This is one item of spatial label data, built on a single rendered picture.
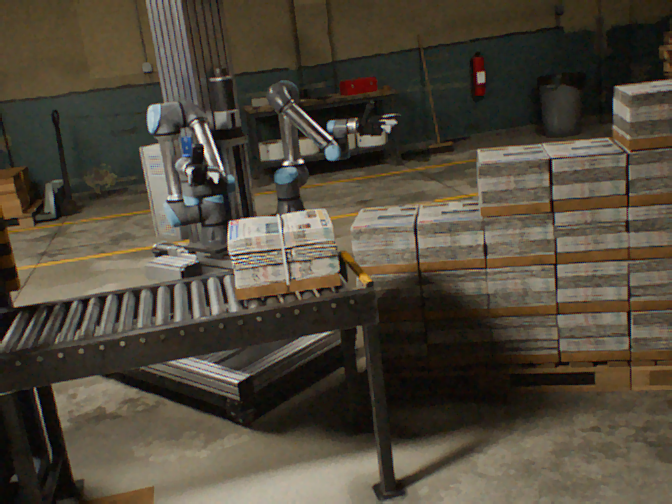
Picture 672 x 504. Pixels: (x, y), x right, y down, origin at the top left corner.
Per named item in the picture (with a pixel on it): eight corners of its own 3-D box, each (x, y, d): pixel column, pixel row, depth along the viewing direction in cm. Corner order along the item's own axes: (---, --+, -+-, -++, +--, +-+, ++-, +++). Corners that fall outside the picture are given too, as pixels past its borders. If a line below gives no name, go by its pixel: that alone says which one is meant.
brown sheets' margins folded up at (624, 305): (375, 336, 398) (364, 242, 384) (615, 327, 375) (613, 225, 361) (366, 368, 362) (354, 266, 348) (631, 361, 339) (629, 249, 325)
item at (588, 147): (541, 145, 355) (540, 142, 354) (607, 138, 350) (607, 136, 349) (550, 159, 320) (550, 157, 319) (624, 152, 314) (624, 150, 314)
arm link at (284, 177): (273, 199, 382) (269, 172, 378) (282, 192, 394) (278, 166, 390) (296, 197, 378) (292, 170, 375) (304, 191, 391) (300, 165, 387)
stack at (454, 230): (377, 361, 402) (360, 207, 379) (616, 354, 379) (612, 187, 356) (368, 396, 366) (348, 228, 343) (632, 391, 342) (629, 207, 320)
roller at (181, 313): (187, 292, 307) (185, 280, 306) (190, 334, 263) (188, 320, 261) (175, 294, 307) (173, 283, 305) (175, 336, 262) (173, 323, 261)
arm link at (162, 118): (204, 225, 343) (182, 101, 328) (171, 231, 338) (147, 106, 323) (197, 220, 354) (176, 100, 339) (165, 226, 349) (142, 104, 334)
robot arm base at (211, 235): (194, 244, 353) (190, 223, 350) (218, 235, 364) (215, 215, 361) (215, 247, 343) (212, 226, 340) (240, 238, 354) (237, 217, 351)
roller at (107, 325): (121, 304, 303) (118, 292, 302) (112, 348, 259) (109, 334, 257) (108, 306, 303) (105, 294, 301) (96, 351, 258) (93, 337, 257)
